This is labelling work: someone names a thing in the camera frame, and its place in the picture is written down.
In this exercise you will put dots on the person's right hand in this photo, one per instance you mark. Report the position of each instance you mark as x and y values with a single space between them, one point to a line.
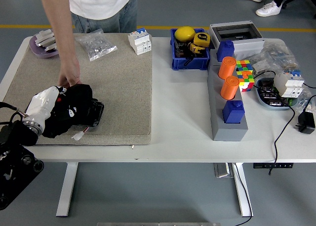
70 72

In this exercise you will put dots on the grey-brown mat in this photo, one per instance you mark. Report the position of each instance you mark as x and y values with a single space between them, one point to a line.
123 87

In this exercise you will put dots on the clear bag of screws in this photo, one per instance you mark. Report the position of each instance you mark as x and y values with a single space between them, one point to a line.
96 44

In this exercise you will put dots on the grey metal box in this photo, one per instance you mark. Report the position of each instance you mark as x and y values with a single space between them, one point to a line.
222 171

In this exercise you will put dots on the white circuit breaker blue toggles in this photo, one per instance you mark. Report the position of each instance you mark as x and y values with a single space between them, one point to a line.
140 43
288 85

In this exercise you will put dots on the dark electronic components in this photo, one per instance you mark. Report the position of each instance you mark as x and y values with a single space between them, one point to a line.
267 90

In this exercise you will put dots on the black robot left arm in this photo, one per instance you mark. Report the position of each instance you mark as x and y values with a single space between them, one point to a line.
14 137

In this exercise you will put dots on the white plastic bracket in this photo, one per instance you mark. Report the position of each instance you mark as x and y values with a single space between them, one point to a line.
46 39
51 47
45 33

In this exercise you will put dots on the blue block peg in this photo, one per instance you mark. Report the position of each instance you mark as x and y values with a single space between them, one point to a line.
232 113
225 51

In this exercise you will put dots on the yellow round dome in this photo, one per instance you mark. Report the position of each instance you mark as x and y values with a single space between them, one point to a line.
184 34

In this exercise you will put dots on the black table control panel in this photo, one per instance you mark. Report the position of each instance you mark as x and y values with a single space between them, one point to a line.
261 166

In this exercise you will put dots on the blue plastic bin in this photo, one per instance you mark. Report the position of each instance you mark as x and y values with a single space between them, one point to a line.
189 64

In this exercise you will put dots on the pale blue bowl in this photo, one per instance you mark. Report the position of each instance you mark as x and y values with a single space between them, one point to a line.
268 106

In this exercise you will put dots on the person's right forearm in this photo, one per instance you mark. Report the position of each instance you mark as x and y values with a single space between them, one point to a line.
63 38

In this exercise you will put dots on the grey enclosure box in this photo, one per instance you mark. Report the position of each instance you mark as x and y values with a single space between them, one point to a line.
248 46

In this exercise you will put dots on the white table leg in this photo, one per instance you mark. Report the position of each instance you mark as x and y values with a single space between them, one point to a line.
240 198
66 191

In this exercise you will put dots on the dark module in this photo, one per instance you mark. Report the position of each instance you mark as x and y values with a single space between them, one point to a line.
180 53

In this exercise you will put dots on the black power adapter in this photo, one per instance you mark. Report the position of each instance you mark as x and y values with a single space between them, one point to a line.
306 123

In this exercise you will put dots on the purple oval tray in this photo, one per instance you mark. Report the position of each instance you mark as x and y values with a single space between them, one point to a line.
39 52

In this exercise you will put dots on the black rag white print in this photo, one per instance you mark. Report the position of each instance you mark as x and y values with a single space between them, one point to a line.
74 97

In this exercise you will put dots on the grey peg base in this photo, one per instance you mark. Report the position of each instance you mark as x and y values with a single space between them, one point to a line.
228 132

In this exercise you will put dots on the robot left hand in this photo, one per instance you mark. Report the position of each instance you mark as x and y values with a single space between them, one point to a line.
42 102

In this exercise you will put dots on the clear bag of parts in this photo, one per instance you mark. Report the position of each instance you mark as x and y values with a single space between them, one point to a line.
306 97
273 55

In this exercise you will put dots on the multicoloured puzzle cube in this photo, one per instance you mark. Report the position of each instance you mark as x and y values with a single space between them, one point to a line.
246 82

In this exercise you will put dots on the black display panel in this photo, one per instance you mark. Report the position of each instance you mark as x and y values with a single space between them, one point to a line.
96 112

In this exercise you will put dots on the orange cylinder peg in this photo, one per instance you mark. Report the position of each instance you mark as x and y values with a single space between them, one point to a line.
228 88
226 67

